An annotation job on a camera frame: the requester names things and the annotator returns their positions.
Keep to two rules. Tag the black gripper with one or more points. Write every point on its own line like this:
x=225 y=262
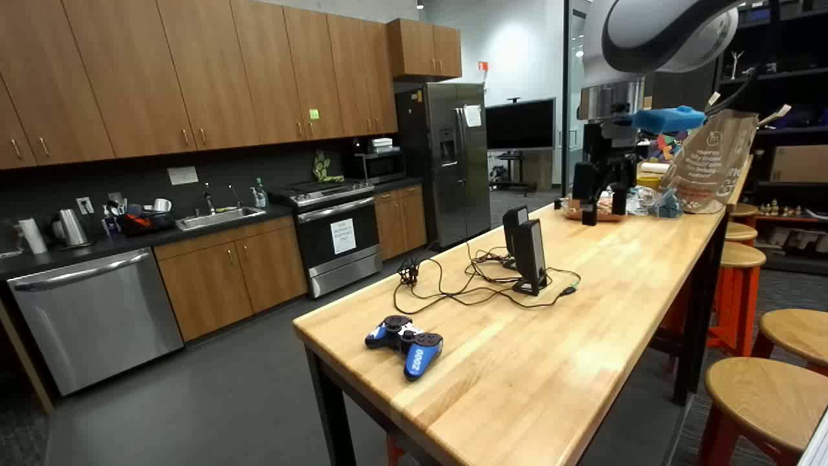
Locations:
x=608 y=143

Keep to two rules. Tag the bagged hot dog buns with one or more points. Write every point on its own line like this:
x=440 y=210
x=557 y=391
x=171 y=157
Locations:
x=607 y=210

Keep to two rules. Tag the yellow package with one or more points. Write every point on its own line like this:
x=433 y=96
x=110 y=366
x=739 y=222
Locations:
x=653 y=177

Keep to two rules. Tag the crumpled small plastic bags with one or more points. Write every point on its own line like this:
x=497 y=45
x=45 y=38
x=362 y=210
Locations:
x=653 y=204

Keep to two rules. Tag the black television cart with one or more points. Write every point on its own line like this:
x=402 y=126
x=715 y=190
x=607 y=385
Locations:
x=520 y=169

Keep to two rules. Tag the black flat screen television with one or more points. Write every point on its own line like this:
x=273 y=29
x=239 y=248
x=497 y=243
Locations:
x=520 y=122

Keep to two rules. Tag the large clear plastic bag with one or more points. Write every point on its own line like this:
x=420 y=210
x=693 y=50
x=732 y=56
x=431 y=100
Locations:
x=713 y=160

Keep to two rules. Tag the round wooden stool orange legs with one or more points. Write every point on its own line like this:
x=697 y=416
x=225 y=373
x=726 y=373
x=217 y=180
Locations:
x=766 y=402
x=741 y=285
x=741 y=231
x=797 y=332
x=742 y=210

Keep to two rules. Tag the white paper on refrigerator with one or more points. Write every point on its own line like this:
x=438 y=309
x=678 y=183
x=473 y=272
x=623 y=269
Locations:
x=472 y=114

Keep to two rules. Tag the stainless steel refrigerator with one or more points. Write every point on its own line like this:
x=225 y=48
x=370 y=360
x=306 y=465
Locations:
x=449 y=164

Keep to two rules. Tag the brown cardboard box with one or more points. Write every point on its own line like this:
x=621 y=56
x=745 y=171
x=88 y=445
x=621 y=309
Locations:
x=801 y=164

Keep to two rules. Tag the narrow brown base cabinet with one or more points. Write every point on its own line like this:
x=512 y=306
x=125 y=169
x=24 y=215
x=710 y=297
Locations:
x=398 y=222

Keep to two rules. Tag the black storage shelf unit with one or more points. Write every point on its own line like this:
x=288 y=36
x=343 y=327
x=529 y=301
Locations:
x=790 y=87

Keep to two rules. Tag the white stack on microwave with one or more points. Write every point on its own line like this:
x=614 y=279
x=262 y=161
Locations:
x=384 y=146

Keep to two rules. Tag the small brown cabinet over refrigerator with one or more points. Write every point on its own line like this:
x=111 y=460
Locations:
x=422 y=50

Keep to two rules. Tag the black microwave oven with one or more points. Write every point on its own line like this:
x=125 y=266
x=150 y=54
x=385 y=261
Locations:
x=379 y=164

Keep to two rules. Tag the blue and black game controller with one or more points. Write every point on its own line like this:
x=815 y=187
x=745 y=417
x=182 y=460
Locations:
x=414 y=347

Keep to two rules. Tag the white paper on oven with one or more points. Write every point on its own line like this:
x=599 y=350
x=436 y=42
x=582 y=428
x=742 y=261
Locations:
x=343 y=237

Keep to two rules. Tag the stainless steel oven range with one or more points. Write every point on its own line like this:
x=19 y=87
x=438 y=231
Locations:
x=337 y=243

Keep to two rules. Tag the small green plant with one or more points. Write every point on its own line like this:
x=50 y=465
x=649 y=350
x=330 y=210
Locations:
x=325 y=169

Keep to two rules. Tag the green sticky note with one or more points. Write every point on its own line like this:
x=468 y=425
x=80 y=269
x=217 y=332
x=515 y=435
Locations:
x=314 y=114

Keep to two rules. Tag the clear soap bottle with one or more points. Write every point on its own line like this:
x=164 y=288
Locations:
x=260 y=196

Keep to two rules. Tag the kitchen sink with faucet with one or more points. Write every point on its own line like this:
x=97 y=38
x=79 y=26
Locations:
x=221 y=219

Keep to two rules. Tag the wide brown base cabinet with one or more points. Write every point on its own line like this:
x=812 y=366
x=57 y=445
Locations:
x=228 y=275

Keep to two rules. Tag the red and black dish rack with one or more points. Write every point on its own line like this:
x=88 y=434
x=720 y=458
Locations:
x=138 y=225

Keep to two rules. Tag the stainless steel dishwasher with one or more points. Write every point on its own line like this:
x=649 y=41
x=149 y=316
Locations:
x=93 y=324

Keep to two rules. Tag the silver electric kettle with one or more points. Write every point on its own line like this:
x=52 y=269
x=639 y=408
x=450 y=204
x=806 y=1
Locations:
x=71 y=230

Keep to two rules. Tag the white paper towel roll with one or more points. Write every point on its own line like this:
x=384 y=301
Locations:
x=31 y=237

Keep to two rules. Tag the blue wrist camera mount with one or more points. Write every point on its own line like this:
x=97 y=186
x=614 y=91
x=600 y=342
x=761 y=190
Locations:
x=667 y=121

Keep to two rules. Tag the black metal table frame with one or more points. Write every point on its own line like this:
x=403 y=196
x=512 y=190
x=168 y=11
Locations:
x=332 y=406

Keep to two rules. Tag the white wall outlet plate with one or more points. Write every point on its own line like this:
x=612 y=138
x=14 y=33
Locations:
x=182 y=175

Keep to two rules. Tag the brown wooden wall cabinets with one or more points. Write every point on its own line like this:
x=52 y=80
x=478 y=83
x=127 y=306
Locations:
x=171 y=80

